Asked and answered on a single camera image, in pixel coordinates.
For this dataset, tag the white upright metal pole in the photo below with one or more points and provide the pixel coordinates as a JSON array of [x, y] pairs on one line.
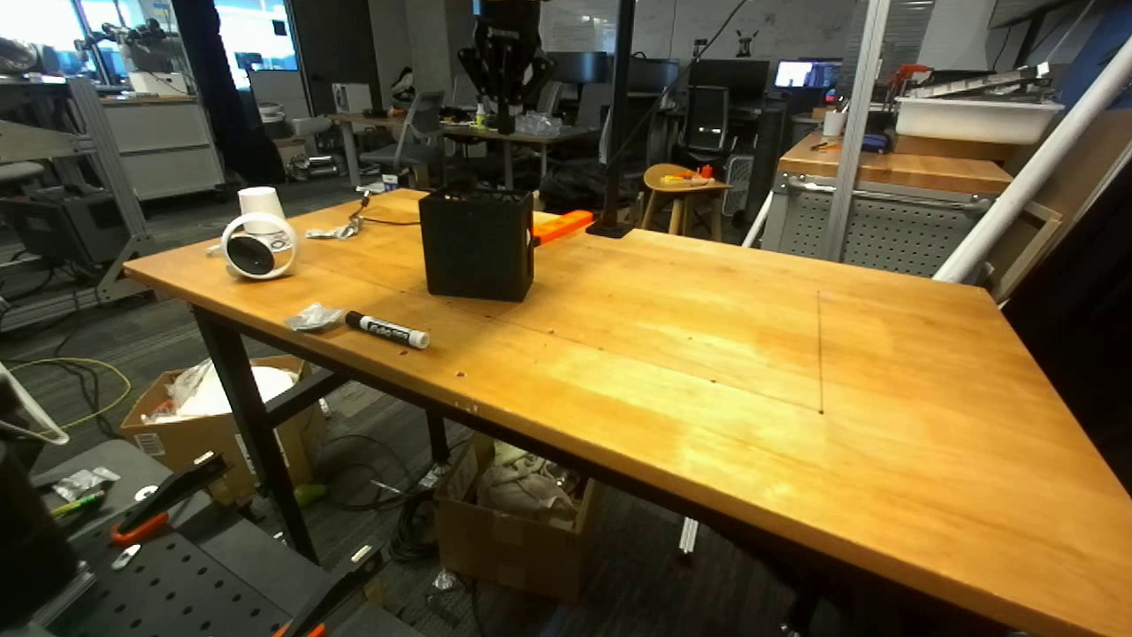
[[851, 128]]

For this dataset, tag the black vertical stand pole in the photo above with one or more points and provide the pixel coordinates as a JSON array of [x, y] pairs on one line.
[[621, 108]]

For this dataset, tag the small crumpled foil wrapper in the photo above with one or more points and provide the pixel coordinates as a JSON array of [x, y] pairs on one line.
[[315, 316]]

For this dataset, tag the white VR controller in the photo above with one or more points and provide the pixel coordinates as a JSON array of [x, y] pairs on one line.
[[260, 240]]

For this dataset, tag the open brown cardboard box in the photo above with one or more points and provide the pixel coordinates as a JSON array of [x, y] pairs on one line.
[[513, 531]]

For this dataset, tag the cardboard box with white plastic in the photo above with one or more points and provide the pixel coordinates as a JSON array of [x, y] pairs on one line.
[[213, 426]]

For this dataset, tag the white drawer cabinet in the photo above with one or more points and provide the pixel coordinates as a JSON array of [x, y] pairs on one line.
[[165, 146]]

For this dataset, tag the lit computer monitor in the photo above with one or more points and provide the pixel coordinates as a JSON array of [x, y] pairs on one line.
[[792, 75]]

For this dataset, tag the wooden top workbench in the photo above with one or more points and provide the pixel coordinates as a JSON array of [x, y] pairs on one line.
[[897, 163]]

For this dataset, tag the black pegboard cart top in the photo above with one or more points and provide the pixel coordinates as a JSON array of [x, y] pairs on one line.
[[177, 590]]

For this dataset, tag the orange rectangular block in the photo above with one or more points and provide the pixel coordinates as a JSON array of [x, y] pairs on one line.
[[562, 226]]

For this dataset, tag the black perforated box container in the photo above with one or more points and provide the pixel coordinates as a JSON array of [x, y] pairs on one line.
[[477, 240]]

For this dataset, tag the white plastic bin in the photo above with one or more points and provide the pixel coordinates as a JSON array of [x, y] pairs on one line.
[[979, 119]]

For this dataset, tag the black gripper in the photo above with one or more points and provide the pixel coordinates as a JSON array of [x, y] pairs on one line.
[[505, 58]]

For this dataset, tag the black and white marker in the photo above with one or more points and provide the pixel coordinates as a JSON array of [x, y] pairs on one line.
[[385, 331]]

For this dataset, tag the round wooden stool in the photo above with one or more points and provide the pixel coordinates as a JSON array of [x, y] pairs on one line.
[[678, 182]]

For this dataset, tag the white slanted metal pole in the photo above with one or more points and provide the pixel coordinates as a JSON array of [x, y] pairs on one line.
[[1036, 163]]

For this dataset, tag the black clamp with orange grip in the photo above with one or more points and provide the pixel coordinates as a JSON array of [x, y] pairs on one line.
[[338, 590], [165, 498]]

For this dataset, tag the dark cluttered round table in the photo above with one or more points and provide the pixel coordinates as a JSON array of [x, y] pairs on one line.
[[554, 132]]

